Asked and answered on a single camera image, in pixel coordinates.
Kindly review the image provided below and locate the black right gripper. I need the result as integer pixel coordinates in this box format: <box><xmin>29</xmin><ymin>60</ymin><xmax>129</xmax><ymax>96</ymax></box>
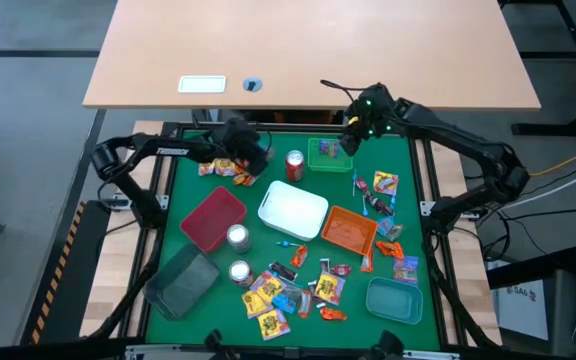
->
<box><xmin>340</xmin><ymin>110</ymin><xmax>375</xmax><ymax>157</ymax></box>

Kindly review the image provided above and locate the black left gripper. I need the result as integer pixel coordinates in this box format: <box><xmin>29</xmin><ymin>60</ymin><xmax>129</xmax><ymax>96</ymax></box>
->
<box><xmin>216</xmin><ymin>118</ymin><xmax>272</xmax><ymax>177</ymax></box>

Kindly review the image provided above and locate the green plastic basket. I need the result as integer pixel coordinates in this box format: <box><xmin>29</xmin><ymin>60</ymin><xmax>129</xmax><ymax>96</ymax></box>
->
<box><xmin>306</xmin><ymin>137</ymin><xmax>354</xmax><ymax>174</ymax></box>

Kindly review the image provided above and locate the yellow purple candy pack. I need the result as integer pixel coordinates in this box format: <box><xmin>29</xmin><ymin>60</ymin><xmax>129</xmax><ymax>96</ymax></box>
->
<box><xmin>372</xmin><ymin>170</ymin><xmax>400</xmax><ymax>197</ymax></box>

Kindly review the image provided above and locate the silver can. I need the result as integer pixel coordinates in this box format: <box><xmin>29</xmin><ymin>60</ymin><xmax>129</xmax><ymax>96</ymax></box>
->
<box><xmin>225</xmin><ymin>223</ymin><xmax>252</xmax><ymax>255</ymax></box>

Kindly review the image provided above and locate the red Coca-Cola can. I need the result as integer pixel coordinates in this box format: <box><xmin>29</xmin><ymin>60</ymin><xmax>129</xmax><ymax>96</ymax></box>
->
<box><xmin>228</xmin><ymin>259</ymin><xmax>255</xmax><ymax>288</ymax></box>
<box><xmin>284</xmin><ymin>149</ymin><xmax>306</xmax><ymax>183</ymax></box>

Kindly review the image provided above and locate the green table mat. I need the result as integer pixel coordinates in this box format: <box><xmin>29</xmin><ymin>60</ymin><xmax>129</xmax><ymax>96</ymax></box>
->
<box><xmin>145</xmin><ymin>128</ymin><xmax>442</xmax><ymax>351</ymax></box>

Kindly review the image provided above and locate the white plastic bin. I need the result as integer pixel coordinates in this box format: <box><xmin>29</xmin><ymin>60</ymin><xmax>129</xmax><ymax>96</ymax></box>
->
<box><xmin>257</xmin><ymin>179</ymin><xmax>330</xmax><ymax>242</ymax></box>

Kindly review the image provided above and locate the red plastic bin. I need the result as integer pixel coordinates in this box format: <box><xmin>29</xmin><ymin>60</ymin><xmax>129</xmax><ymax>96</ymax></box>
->
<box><xmin>179</xmin><ymin>186</ymin><xmax>248</xmax><ymax>254</ymax></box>

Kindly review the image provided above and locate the orange plastic basket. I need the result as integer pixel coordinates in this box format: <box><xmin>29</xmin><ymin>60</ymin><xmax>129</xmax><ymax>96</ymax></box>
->
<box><xmin>320</xmin><ymin>204</ymin><xmax>379</xmax><ymax>257</ymax></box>

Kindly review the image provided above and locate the white rectangular tray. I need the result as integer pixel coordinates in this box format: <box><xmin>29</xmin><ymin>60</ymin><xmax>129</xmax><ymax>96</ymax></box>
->
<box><xmin>177</xmin><ymin>74</ymin><xmax>228</xmax><ymax>95</ymax></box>

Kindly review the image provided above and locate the light wooden desk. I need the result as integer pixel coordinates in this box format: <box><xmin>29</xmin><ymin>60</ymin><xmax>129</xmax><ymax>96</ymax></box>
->
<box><xmin>81</xmin><ymin>0</ymin><xmax>542</xmax><ymax>111</ymax></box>

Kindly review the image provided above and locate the dark grey plastic bin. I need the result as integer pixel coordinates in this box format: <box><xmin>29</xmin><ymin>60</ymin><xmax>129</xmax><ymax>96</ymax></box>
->
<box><xmin>142</xmin><ymin>243</ymin><xmax>221</xmax><ymax>321</ymax></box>

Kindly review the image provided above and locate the teal plastic bin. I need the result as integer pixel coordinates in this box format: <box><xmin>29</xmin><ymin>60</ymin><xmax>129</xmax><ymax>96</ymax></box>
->
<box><xmin>365</xmin><ymin>276</ymin><xmax>425</xmax><ymax>325</ymax></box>

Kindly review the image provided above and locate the black yellow hazard ramp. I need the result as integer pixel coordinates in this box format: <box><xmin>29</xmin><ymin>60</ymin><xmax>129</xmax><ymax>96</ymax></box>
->
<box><xmin>20</xmin><ymin>199</ymin><xmax>114</xmax><ymax>346</ymax></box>

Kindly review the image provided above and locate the white cardboard box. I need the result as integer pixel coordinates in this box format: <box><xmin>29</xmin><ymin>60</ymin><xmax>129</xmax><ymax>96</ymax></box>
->
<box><xmin>496</xmin><ymin>282</ymin><xmax>552</xmax><ymax>342</ymax></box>

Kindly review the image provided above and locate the black aluminium table frame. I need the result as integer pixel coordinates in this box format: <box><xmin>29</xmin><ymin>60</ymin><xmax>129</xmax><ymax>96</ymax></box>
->
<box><xmin>80</xmin><ymin>119</ymin><xmax>507</xmax><ymax>360</ymax></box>

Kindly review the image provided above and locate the black desk leg frame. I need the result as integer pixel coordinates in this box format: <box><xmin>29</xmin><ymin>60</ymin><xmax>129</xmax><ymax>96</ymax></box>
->
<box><xmin>497</xmin><ymin>0</ymin><xmax>576</xmax><ymax>137</ymax></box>

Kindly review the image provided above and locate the white cable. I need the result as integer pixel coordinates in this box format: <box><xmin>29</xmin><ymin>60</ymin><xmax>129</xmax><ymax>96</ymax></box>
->
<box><xmin>500</xmin><ymin>164</ymin><xmax>576</xmax><ymax>211</ymax></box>

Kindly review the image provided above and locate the black teleoperation handle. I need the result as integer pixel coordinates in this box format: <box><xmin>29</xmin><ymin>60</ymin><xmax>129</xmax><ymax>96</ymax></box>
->
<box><xmin>367</xmin><ymin>329</ymin><xmax>406</xmax><ymax>360</ymax></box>

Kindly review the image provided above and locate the yellow cable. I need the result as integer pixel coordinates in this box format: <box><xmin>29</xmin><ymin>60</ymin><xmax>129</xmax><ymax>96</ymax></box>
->
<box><xmin>527</xmin><ymin>153</ymin><xmax>576</xmax><ymax>179</ymax></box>

